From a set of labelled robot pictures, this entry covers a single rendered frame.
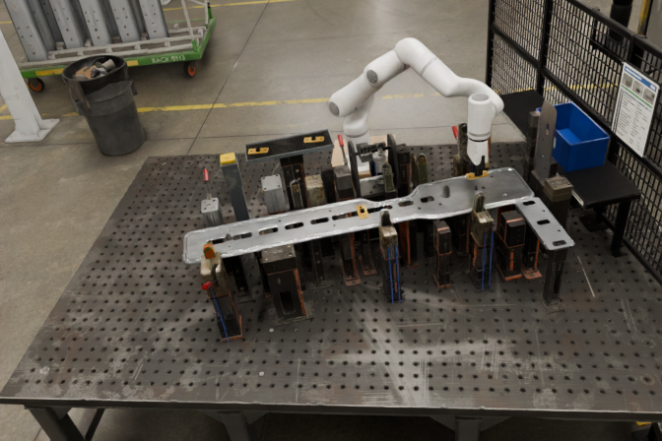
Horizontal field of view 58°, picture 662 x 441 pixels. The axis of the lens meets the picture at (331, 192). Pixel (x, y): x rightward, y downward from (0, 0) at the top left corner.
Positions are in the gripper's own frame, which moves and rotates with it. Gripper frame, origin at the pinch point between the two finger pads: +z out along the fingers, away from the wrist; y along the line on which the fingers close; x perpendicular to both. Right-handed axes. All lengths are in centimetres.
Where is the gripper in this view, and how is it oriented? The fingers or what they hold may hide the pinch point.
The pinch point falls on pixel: (477, 169)
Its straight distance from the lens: 237.8
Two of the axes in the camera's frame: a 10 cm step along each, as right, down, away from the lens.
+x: 9.8, -1.9, 0.7
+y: 1.7, 5.7, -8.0
